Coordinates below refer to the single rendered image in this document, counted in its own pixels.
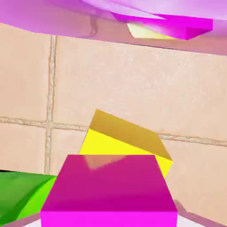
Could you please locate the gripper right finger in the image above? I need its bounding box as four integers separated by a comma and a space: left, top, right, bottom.
174, 199, 223, 227

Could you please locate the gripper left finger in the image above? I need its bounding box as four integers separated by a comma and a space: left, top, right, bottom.
2, 212, 42, 227

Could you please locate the small magenta cube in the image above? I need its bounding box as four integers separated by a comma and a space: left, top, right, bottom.
39, 154, 178, 227

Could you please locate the small yellow cube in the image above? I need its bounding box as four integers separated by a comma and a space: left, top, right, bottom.
78, 109, 174, 179

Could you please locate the large green box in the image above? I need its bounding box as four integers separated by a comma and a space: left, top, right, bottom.
0, 169, 58, 226

